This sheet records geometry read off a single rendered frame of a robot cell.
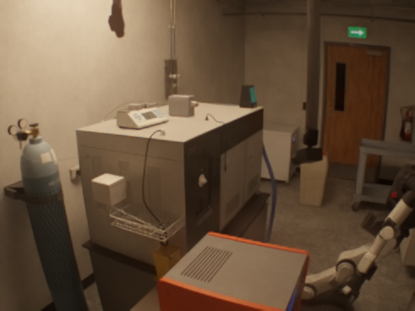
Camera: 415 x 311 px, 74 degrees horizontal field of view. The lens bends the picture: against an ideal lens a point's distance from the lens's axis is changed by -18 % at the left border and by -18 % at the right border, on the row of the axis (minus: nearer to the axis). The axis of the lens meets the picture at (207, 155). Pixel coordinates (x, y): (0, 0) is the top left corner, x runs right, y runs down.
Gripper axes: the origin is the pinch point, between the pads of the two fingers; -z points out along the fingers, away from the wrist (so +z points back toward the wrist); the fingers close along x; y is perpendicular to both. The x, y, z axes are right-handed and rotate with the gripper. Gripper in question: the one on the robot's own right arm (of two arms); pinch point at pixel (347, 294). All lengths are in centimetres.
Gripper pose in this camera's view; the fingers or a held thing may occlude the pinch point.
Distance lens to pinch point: 210.6
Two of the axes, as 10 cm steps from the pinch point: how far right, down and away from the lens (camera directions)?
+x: 5.1, 4.2, -7.5
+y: 8.1, 0.5, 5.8
